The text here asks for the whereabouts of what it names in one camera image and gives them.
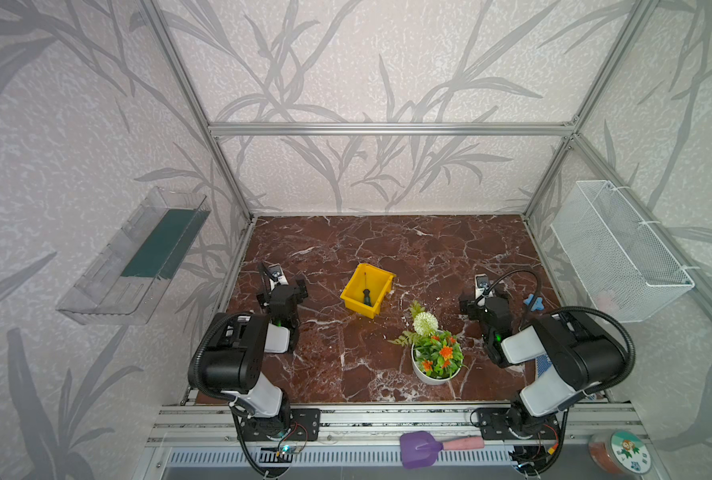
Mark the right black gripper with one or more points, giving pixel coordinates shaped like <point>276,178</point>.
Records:
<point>479,305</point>

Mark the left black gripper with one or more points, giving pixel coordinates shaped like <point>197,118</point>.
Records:
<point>277,291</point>

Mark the yellow plastic bin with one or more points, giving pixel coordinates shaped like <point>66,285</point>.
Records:
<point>380,283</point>

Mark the green handled screwdriver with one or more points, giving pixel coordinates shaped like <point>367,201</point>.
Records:
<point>367,300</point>

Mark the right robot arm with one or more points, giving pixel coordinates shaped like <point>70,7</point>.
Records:
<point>589,350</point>

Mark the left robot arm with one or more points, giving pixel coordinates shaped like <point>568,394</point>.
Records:
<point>227,364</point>

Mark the blue small object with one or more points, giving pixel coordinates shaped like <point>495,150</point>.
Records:
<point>534,303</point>

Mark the potted artificial flowers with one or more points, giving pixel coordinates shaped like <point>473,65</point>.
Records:
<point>436,354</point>

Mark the blue cloth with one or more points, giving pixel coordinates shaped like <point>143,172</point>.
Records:
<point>543,364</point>

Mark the purple pink toy spatula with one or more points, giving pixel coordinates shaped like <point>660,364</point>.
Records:
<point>421,449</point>

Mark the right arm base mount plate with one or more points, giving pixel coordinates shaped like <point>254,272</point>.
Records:
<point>500,423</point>

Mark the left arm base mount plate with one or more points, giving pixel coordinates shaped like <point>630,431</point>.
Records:
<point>300,424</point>

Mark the white wire mesh basket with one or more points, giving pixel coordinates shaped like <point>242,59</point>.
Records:
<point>624,266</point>

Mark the clear plastic wall shelf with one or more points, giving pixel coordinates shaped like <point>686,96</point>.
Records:
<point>128,279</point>

